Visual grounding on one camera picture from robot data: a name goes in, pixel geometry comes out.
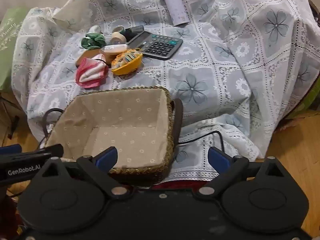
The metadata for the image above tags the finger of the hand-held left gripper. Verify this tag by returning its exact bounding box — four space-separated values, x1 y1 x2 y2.
0 144 64 165
0 144 22 157

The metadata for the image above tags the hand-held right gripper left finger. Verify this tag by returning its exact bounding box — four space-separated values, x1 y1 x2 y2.
35 147 132 198

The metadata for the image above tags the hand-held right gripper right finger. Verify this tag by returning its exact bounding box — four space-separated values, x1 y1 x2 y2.
197 147 292 198

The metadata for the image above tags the woven basket with beige lining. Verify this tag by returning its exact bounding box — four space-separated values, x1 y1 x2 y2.
42 86 183 184

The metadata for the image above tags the pink white striped cloth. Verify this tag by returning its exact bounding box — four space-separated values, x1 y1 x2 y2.
76 54 109 89

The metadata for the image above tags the clear peach tube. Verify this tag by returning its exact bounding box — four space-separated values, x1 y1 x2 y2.
100 44 128 55

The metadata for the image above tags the green plush toy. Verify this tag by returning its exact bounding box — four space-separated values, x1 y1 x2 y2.
81 32 107 50

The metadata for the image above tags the beige tape roll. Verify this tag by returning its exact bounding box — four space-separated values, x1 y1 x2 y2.
111 32 127 47

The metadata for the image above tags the red patterned cloth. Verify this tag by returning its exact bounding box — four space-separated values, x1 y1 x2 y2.
152 180 208 191

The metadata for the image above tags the floral grey white tablecloth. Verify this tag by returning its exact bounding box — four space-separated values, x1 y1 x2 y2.
11 0 320 180

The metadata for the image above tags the green pillow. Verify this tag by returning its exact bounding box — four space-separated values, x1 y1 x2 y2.
0 7 30 90

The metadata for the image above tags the green cloth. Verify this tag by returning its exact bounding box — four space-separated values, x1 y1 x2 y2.
287 79 320 120

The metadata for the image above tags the grey calculator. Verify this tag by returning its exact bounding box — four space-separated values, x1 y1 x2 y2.
127 31 184 61

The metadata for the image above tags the black cylinder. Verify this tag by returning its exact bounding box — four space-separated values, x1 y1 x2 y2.
124 25 145 40

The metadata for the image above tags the purple water bottle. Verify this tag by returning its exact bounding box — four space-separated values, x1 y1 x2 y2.
159 0 189 27

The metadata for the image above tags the black cable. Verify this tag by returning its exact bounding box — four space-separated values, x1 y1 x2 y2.
178 131 225 153

